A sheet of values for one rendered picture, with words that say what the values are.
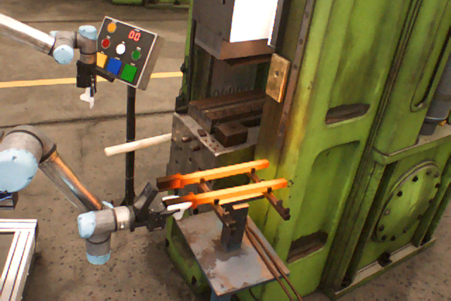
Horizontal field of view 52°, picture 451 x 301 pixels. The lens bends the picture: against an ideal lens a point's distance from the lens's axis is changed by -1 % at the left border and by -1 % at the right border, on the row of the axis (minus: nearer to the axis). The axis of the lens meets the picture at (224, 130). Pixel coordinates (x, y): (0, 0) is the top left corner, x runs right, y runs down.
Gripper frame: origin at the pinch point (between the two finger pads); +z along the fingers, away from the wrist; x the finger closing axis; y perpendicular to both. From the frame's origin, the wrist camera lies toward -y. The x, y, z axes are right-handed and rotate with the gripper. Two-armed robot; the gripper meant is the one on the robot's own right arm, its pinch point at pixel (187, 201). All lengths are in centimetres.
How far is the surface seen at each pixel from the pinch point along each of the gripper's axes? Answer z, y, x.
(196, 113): 28, 3, -60
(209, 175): 12.6, -0.8, -10.3
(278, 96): 45, -23, -24
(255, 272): 22.8, 26.3, 15.4
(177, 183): 0.7, 0.8, -10.6
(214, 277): 7.8, 26.3, 12.8
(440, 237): 198, 98, -24
